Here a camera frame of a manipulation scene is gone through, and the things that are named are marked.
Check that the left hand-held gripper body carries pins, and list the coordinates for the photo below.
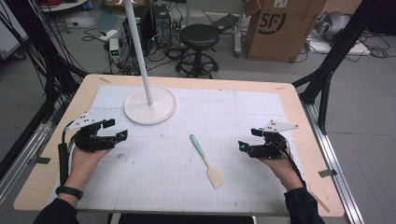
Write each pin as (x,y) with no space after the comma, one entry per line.
(90,141)

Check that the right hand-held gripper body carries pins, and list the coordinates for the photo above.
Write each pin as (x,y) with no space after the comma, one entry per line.
(270,146)

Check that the person's left hand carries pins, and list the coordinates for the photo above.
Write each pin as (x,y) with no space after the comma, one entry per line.
(84,163)

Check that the person's right hand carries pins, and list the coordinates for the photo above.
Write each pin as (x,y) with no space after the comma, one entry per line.
(281,169)

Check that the white lamp stand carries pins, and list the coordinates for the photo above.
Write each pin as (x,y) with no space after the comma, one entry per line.
(149,109)

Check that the grey tape piece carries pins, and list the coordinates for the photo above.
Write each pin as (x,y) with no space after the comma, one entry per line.
(328,173)
(42,160)

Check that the black wristband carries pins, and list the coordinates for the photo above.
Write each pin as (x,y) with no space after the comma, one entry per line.
(69,191)

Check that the white grid mat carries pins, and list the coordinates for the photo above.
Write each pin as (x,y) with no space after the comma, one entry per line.
(186,109)

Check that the small device with green display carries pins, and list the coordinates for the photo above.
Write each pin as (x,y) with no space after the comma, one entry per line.
(114,49)

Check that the tan tape strip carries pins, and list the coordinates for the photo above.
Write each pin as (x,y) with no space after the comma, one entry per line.
(319,201)

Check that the white power strip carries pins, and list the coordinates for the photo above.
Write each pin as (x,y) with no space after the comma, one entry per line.
(108,35)

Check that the large cardboard box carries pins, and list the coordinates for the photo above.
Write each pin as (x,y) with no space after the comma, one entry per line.
(280,40)

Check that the white stand leg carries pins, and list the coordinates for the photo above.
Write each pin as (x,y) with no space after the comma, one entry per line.
(238,34)

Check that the black computer tower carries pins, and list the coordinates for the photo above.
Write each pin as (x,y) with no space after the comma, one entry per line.
(146,28)

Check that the grey-fronted computer tower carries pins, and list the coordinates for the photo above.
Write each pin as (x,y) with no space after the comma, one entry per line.
(162,26)

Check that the black round stool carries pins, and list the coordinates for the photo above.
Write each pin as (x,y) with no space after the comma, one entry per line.
(199,35)

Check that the black flat laptop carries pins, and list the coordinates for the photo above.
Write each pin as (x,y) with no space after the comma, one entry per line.
(224,22)

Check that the grey plastic casing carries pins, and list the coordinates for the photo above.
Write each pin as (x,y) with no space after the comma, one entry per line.
(334,23)

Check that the aluminium rail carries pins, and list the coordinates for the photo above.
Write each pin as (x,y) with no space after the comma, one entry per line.
(333,161)
(18,161)

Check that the black metal frame strut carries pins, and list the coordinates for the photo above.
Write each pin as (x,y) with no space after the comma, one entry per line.
(46,56)
(339,46)

